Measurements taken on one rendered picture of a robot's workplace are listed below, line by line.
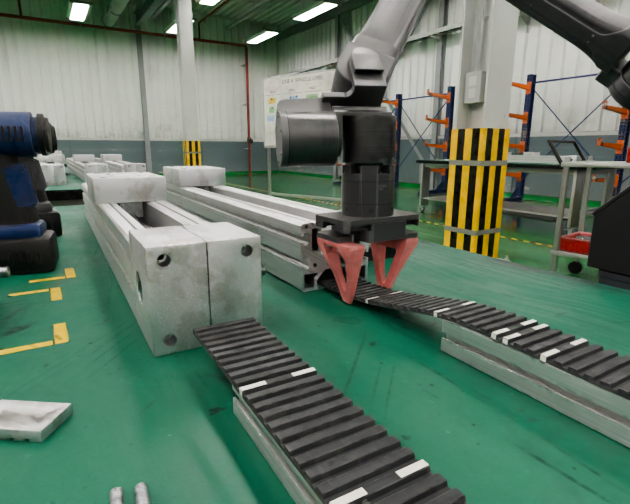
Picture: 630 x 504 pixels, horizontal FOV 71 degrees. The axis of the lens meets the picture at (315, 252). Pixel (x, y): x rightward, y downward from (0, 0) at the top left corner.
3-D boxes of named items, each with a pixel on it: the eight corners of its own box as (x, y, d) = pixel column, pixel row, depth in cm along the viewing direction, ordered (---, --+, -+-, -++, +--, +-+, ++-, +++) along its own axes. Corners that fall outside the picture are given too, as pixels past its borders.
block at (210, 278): (286, 328, 43) (284, 233, 41) (154, 357, 37) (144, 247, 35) (251, 301, 51) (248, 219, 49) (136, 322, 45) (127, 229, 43)
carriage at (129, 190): (168, 216, 76) (165, 176, 74) (97, 221, 70) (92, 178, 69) (150, 206, 89) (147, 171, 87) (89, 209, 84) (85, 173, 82)
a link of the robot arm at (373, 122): (405, 104, 45) (385, 109, 50) (339, 103, 43) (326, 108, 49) (403, 173, 46) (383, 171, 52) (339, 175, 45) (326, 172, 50)
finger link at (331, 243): (315, 297, 52) (314, 218, 50) (364, 287, 56) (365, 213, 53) (348, 315, 46) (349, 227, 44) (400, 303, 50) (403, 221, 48)
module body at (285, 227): (367, 280, 59) (369, 217, 57) (301, 292, 54) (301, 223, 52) (198, 209, 126) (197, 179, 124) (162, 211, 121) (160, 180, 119)
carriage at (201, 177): (226, 196, 106) (225, 167, 104) (180, 199, 101) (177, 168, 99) (206, 191, 119) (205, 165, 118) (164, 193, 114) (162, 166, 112)
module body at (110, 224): (231, 305, 50) (227, 230, 48) (136, 322, 45) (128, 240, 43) (127, 214, 117) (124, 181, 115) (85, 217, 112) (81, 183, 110)
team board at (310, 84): (256, 211, 681) (252, 76, 636) (278, 207, 719) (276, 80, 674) (335, 221, 589) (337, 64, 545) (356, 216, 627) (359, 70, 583)
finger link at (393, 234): (333, 294, 53) (333, 216, 51) (380, 284, 57) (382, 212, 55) (367, 311, 48) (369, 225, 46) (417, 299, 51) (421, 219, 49)
